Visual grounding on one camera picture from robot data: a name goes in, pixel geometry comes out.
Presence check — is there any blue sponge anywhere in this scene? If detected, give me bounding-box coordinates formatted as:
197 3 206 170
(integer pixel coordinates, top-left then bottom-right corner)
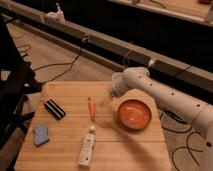
33 124 49 146

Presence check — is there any white clamp on rail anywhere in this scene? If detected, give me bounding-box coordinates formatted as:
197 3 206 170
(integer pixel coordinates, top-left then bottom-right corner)
45 4 65 23

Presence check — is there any black chair frame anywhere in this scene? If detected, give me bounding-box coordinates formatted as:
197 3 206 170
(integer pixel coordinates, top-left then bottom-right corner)
0 14 44 151

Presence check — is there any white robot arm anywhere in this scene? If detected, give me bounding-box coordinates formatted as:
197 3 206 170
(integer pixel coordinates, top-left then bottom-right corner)
111 67 213 147

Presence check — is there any black floor cable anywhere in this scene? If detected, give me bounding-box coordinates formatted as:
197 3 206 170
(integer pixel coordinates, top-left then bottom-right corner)
159 111 209 171

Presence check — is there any grey metal rail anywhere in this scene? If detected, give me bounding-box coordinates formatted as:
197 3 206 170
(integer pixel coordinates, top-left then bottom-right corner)
0 0 213 92

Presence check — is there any white cable on rail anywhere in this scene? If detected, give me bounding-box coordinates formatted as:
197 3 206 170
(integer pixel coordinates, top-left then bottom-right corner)
122 49 157 69

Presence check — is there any white squeeze bottle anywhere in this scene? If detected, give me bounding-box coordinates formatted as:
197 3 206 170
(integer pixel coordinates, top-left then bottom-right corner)
78 125 96 167

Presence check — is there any orange ceramic bowl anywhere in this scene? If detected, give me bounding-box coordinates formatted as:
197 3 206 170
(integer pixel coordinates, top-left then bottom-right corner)
117 99 152 130

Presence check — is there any black striped eraser block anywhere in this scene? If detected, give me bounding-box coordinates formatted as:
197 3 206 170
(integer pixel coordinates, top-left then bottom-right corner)
44 99 66 120

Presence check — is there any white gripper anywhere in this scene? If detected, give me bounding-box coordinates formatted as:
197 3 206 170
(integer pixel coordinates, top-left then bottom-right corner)
111 72 129 97

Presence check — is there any orange pepper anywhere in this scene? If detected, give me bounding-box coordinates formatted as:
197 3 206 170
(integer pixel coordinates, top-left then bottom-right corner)
88 97 96 122

